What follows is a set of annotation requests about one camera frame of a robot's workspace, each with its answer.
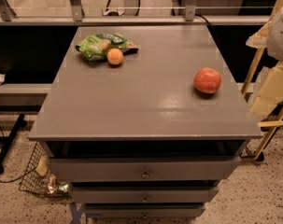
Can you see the grey metal railing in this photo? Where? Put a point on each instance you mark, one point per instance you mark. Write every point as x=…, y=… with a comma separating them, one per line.
x=91, y=12

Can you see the crumpled wrappers in basket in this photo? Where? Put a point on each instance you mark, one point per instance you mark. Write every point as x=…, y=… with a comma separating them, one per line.
x=48, y=180

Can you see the red apple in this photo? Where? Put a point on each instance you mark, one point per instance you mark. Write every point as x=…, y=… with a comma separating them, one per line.
x=207, y=80

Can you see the black metal stand leg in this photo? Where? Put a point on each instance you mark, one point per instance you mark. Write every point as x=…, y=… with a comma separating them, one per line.
x=7, y=140

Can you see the grey drawer cabinet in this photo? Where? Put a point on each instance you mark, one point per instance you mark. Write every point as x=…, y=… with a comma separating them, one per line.
x=145, y=108

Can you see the bottom grey drawer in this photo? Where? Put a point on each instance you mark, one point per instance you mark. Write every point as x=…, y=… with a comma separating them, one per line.
x=143, y=211

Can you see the black wire basket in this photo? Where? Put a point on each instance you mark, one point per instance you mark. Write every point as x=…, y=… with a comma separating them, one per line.
x=31, y=182

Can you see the green snack bag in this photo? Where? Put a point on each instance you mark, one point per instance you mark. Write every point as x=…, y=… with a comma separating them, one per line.
x=96, y=47

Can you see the top grey drawer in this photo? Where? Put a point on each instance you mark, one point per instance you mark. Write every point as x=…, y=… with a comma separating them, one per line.
x=144, y=169

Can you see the middle grey drawer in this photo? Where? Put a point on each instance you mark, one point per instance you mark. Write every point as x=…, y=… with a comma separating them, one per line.
x=180, y=194

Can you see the grey drawer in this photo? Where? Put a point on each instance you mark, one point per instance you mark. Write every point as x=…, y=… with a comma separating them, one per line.
x=180, y=194
x=144, y=169
x=143, y=211

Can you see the small orange fruit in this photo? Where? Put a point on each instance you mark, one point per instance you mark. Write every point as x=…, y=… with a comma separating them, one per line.
x=115, y=56

